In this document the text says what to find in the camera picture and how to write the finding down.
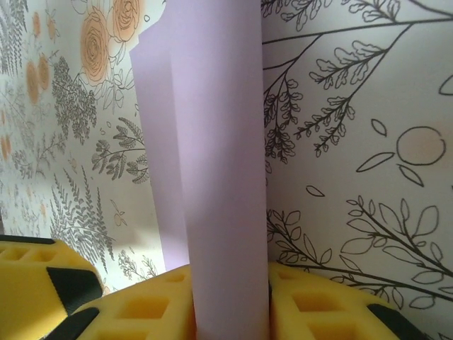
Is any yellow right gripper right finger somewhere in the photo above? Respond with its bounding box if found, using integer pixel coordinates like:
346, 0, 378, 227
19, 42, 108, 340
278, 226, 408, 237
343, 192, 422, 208
268, 261, 453, 340

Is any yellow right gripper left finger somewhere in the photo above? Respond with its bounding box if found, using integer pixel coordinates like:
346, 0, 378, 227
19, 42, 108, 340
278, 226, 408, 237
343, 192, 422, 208
69, 264, 198, 340

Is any lilac square paper sheet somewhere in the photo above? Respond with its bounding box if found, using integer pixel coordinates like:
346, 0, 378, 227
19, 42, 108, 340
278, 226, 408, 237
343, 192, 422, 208
129, 0, 272, 340

